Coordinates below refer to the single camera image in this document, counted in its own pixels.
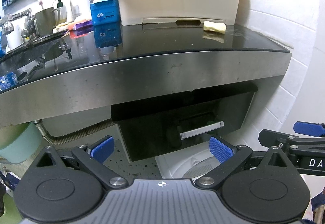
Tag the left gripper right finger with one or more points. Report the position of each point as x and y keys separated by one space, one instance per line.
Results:
x=232 y=159

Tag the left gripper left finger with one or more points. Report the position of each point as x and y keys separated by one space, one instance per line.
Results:
x=91 y=158

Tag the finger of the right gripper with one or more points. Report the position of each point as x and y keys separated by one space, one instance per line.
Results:
x=310 y=129
x=268 y=138

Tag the black drawer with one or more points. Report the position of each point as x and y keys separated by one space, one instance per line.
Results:
x=152 y=126

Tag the yellow sponge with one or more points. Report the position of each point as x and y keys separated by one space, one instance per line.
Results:
x=214 y=27

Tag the mint green plastic basin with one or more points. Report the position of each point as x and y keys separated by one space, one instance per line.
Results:
x=19 y=142

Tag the purple orange package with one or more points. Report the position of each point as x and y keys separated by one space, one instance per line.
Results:
x=77 y=25

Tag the white paper cup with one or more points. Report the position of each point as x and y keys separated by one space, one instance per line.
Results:
x=14 y=39

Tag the blue cartoon face box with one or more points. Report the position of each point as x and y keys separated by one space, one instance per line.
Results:
x=105 y=12

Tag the chrome sink faucet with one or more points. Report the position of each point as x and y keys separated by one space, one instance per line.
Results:
x=26 y=26

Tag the silver drawer handle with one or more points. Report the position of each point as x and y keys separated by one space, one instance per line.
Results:
x=201 y=130

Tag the metal cup with handle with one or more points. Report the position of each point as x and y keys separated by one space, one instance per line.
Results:
x=46 y=20

